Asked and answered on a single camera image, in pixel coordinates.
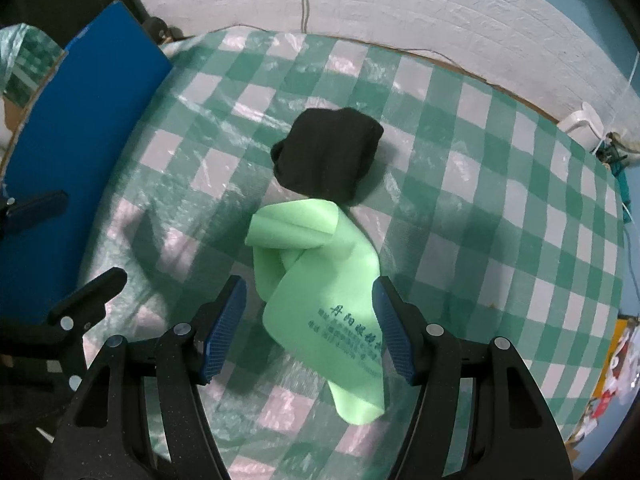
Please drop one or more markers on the green checkered plastic bag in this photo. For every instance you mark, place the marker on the green checkered plastic bag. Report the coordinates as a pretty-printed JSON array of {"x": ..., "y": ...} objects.
[{"x": 22, "y": 60}]

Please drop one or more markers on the green checkered tablecloth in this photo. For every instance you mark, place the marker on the green checkered tablecloth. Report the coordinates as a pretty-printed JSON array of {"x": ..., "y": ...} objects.
[{"x": 475, "y": 210}]

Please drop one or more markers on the black knitted cloth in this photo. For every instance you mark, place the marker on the black knitted cloth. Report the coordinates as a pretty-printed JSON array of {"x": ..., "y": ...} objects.
[{"x": 325, "y": 155}]

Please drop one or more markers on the light green microfibre cloth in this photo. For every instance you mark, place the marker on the light green microfibre cloth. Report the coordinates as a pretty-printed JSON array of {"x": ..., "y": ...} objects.
[{"x": 320, "y": 305}]

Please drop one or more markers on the white electric kettle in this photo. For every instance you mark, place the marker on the white electric kettle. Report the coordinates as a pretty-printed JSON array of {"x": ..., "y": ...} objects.
[{"x": 582, "y": 122}]

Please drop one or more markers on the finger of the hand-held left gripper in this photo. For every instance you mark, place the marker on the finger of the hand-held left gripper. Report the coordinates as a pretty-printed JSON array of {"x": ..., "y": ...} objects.
[
  {"x": 37, "y": 210},
  {"x": 90, "y": 292}
]

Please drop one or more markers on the colourful packages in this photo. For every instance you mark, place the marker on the colourful packages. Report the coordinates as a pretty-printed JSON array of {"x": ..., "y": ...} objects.
[{"x": 612, "y": 375}]

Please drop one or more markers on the blue cardboard box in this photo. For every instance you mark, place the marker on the blue cardboard box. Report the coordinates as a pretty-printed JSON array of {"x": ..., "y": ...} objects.
[{"x": 85, "y": 160}]

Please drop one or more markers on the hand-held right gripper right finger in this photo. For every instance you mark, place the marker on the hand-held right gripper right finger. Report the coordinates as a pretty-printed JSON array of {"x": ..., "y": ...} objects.
[{"x": 395, "y": 332}]

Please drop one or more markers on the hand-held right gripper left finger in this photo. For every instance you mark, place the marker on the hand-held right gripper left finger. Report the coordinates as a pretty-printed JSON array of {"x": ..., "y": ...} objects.
[{"x": 224, "y": 330}]

